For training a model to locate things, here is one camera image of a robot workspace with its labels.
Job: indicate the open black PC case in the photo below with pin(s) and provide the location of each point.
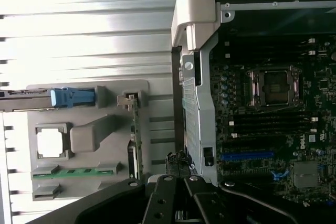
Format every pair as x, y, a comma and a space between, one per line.
194, 11

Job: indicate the green motherboard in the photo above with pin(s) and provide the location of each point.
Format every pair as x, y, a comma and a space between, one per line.
288, 142

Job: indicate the CPU socket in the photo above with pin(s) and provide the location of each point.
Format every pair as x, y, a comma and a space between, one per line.
273, 87

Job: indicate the hard disk with blue caddy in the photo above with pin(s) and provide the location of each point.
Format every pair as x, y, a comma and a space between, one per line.
73, 96

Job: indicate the green RAM stick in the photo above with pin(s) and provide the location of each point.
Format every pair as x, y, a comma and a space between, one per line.
78, 172

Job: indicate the grey parts rack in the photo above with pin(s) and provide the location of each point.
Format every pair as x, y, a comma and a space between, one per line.
105, 155

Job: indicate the silver CPU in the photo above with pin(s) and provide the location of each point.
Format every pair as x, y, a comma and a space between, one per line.
51, 142

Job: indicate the blue slot latch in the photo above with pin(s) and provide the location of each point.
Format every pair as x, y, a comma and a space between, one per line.
279, 175

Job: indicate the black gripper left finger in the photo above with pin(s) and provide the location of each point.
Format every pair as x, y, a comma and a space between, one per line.
157, 203

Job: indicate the silver chipset heatsink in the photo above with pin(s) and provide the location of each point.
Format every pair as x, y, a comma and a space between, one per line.
305, 174

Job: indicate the blue expansion slot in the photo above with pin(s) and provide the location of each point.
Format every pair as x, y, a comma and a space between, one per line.
246, 156

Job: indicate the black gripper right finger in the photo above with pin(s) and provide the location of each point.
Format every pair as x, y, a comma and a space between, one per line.
207, 203

